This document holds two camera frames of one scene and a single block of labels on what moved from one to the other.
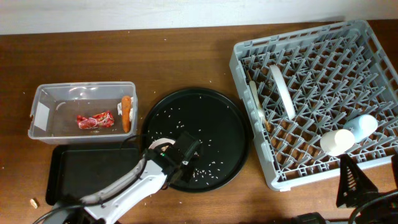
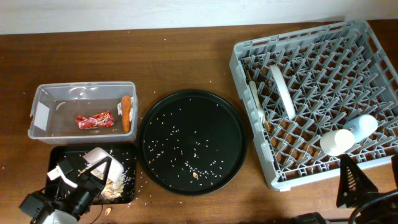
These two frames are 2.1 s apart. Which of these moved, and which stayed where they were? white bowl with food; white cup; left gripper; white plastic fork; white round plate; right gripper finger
Moved: left gripper; white bowl with food
Stayed: right gripper finger; white cup; white round plate; white plastic fork
